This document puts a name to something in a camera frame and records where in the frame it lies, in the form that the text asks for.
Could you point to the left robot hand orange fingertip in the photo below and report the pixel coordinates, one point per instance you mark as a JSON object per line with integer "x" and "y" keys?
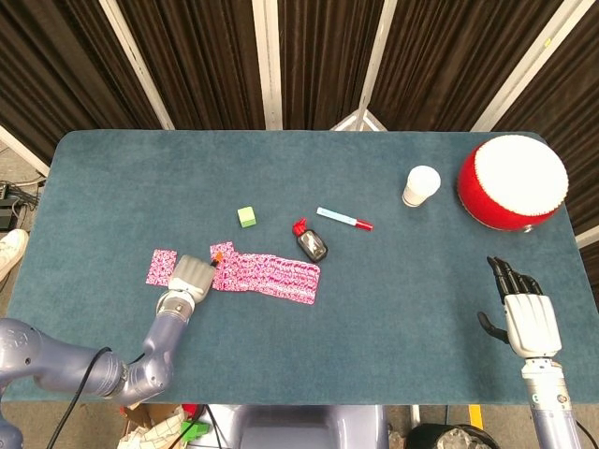
{"x": 192, "y": 276}

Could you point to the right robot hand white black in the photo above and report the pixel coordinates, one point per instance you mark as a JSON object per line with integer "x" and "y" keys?
{"x": 533, "y": 322}

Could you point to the right robot arm grey-blue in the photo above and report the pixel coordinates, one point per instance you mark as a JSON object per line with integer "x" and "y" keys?
{"x": 550, "y": 402}

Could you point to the left robot arm grey-blue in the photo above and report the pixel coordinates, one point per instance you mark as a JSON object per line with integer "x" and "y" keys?
{"x": 159, "y": 337}

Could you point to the black electronic device with cables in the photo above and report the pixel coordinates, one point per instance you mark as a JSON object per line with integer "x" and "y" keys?
{"x": 6, "y": 206}

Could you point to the green cube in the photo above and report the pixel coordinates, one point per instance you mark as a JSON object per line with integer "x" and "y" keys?
{"x": 246, "y": 218}

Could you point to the pink patterned card spread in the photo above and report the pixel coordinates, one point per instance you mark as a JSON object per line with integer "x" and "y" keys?
{"x": 276, "y": 278}

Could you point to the black bottle red cap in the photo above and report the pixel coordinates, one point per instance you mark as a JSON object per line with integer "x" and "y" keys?
{"x": 312, "y": 245}

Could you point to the red and white ball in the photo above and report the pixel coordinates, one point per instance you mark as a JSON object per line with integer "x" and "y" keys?
{"x": 515, "y": 182}

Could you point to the green plastic block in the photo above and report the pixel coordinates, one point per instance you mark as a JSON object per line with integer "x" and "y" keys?
{"x": 194, "y": 431}

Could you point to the cardboard box with papers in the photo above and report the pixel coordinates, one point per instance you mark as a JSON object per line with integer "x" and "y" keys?
{"x": 150, "y": 428}

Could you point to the white marker red cap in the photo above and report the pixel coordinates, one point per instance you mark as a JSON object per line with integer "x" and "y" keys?
{"x": 339, "y": 217}

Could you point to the blue felt table cover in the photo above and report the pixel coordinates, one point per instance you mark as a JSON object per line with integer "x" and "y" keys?
{"x": 355, "y": 337}

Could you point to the white paper cup stack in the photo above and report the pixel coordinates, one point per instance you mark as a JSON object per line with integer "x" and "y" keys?
{"x": 421, "y": 184}

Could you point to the white shoe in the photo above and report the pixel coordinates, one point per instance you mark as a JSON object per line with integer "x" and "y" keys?
{"x": 11, "y": 252}

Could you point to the grey-blue robot torso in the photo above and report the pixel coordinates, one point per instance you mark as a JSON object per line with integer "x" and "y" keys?
{"x": 299, "y": 428}

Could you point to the dark brown curtain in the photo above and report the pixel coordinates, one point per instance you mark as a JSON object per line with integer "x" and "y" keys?
{"x": 210, "y": 61}

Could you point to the white partition base foot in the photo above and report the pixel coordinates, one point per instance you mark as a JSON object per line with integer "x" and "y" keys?
{"x": 359, "y": 122}

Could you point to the white partition frame post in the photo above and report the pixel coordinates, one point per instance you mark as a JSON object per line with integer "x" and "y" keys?
{"x": 23, "y": 152}
{"x": 267, "y": 65}
{"x": 524, "y": 70}
{"x": 376, "y": 61}
{"x": 588, "y": 238}
{"x": 135, "y": 65}

